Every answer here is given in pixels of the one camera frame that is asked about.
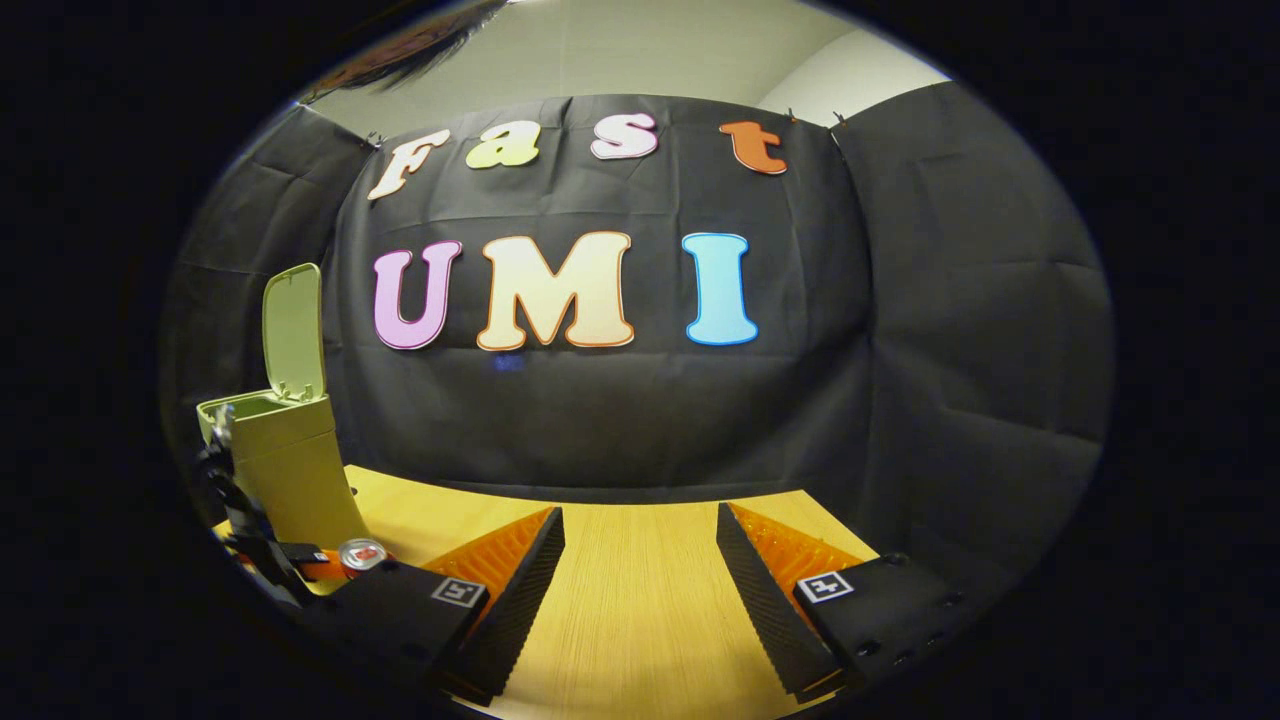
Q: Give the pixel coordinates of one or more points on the wooden desktop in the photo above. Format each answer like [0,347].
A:
[640,600]

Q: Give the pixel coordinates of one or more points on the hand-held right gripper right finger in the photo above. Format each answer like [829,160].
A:
[765,610]

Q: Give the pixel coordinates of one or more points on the person's dark hair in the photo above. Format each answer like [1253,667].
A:
[420,45]

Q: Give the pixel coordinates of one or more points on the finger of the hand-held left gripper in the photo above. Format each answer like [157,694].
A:
[312,560]

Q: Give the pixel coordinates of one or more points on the red pop can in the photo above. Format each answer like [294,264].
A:
[362,555]

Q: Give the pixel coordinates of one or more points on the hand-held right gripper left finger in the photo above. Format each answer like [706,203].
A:
[510,610]

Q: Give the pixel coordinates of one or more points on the green desktop garbage bin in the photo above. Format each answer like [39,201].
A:
[300,470]

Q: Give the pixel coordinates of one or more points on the black backdrop cloth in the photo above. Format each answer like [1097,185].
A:
[950,350]

